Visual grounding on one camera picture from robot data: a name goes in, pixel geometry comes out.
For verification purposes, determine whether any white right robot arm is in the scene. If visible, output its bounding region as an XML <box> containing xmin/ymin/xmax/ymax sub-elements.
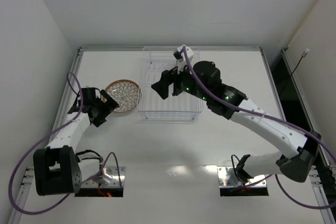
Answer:
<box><xmin>151</xmin><ymin>66</ymin><xmax>318</xmax><ymax>183</ymax></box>

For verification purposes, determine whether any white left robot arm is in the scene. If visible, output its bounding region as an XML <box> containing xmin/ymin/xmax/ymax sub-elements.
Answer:
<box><xmin>33</xmin><ymin>88</ymin><xmax>119</xmax><ymax>196</ymax></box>

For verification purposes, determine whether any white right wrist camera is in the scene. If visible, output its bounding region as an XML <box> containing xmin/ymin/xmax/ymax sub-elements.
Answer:
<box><xmin>173</xmin><ymin>45</ymin><xmax>195</xmax><ymax>74</ymax></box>

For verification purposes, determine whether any white wire dish rack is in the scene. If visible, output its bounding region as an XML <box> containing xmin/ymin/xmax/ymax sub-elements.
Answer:
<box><xmin>137</xmin><ymin>46</ymin><xmax>203</xmax><ymax>121</ymax></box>

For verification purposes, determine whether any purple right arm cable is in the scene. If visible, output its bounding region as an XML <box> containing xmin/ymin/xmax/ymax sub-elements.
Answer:
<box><xmin>181</xmin><ymin>45</ymin><xmax>336</xmax><ymax>210</ymax></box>

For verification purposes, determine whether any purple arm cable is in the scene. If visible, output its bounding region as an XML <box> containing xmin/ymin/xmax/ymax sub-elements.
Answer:
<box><xmin>181</xmin><ymin>45</ymin><xmax>336</xmax><ymax>210</ymax></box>
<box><xmin>8</xmin><ymin>71</ymin><xmax>124</xmax><ymax>215</ymax></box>

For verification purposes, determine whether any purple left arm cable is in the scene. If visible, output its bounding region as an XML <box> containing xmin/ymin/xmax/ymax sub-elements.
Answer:
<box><xmin>8</xmin><ymin>71</ymin><xmax>124</xmax><ymax>215</ymax></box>

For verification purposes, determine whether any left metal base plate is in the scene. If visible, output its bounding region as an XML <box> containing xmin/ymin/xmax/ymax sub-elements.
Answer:
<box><xmin>23</xmin><ymin>165</ymin><xmax>126</xmax><ymax>190</ymax></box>

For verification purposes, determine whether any metal base plate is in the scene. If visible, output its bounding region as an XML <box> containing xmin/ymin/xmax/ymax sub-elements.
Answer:
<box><xmin>23</xmin><ymin>165</ymin><xmax>126</xmax><ymax>190</ymax></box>
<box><xmin>217</xmin><ymin>166</ymin><xmax>267</xmax><ymax>189</ymax></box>

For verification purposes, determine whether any black wall cable white plug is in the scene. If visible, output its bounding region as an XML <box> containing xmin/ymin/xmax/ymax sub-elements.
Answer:
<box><xmin>279</xmin><ymin>48</ymin><xmax>310</xmax><ymax>96</ymax></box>

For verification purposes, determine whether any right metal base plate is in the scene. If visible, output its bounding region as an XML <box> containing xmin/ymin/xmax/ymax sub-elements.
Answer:
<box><xmin>217</xmin><ymin>166</ymin><xmax>267</xmax><ymax>189</ymax></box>

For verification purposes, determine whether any aluminium table frame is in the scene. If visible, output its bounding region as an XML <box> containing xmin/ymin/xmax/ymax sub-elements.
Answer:
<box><xmin>19</xmin><ymin>46</ymin><xmax>324</xmax><ymax>223</ymax></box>

